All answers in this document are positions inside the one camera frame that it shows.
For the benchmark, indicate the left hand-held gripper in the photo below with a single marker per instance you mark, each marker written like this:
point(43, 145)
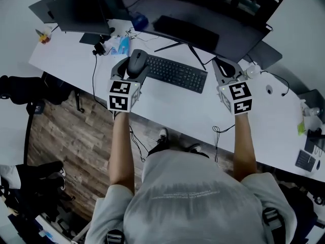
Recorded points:
point(119, 102)

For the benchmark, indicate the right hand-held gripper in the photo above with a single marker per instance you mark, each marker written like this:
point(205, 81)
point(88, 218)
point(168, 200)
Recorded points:
point(240, 93)

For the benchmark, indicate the dark grey mouse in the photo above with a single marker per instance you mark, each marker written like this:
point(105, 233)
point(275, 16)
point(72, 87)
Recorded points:
point(137, 62)

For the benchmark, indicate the person's left forearm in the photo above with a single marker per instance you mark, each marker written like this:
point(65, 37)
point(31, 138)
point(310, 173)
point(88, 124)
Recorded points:
point(122, 149)

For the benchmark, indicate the person's right forearm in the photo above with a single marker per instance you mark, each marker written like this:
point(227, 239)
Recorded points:
point(243, 149)

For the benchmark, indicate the black monitor on arm stand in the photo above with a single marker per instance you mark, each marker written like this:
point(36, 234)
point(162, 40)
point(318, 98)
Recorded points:
point(317, 137)

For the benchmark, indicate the small dark elongated object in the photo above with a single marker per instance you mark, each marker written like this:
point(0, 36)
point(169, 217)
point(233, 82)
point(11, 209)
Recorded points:
point(318, 164)

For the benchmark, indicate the clear bottle yellow label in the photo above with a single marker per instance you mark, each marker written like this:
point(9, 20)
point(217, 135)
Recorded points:
point(252, 71)

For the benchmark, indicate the blue tissue packet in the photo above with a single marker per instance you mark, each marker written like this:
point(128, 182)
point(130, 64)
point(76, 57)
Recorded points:
point(121, 46)

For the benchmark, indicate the black power adapter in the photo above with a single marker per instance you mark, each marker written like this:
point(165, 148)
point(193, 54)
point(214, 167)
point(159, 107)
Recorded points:
point(99, 49)

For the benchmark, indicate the large curved black monitor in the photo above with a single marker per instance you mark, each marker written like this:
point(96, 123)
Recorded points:
point(228, 34)

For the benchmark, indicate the blue box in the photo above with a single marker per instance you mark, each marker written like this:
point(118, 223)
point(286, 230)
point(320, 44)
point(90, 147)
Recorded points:
point(139, 22)

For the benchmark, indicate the black desk leg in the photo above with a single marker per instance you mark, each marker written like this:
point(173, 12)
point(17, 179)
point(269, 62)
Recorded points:
point(79, 103)

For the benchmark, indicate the person's left shoe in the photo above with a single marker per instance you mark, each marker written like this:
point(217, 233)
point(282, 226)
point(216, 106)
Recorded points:
point(162, 135)

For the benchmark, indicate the person's shoe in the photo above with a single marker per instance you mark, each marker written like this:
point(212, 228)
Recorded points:
point(162, 135)
point(194, 148)

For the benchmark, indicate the small black monitor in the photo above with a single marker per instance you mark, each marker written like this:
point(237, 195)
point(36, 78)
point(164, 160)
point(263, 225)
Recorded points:
point(81, 11)

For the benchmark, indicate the person's black trousers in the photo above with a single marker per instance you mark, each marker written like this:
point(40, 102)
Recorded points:
point(157, 149)

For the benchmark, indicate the person's right shoe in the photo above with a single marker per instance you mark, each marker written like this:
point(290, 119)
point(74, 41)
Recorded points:
point(194, 148)

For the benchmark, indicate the green packet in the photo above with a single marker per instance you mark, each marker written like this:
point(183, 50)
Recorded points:
point(301, 128)

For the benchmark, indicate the clear plastic bottle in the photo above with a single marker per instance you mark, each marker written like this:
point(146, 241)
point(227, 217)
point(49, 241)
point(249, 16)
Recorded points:
point(311, 111)

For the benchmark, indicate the red and yellow small item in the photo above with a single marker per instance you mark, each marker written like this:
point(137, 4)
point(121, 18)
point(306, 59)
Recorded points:
point(44, 37)

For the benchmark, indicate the black office chair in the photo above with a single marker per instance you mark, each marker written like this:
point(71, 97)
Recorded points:
point(299, 202)
point(25, 89)

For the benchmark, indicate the small black keyboard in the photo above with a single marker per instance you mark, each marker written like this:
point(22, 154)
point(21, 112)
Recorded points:
point(304, 161)

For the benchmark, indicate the person's grey t-shirt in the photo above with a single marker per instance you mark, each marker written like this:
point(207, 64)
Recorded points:
point(198, 207)

